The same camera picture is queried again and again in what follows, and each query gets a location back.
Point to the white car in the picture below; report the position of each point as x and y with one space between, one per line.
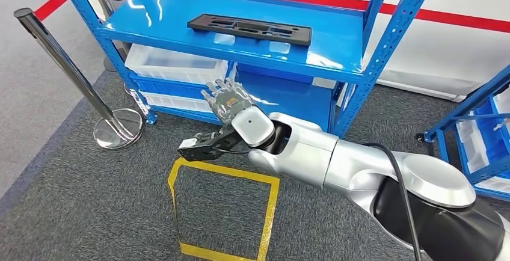
438 60

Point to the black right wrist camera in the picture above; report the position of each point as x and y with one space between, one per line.
199 153

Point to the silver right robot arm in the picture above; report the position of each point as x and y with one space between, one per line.
310 155

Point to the flat blue plastic bin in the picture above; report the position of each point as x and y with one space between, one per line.
275 75

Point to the red barrier belt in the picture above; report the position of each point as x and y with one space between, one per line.
458 20

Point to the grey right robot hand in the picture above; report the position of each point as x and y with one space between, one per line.
229 101

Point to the yellow floor tape square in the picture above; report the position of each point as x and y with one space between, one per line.
223 170

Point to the blue metal shelf rack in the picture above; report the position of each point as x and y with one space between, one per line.
167 16

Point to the blue wheeled metal rack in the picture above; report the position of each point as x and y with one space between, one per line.
470 103

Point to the black plastic panel part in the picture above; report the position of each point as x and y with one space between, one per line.
299 38

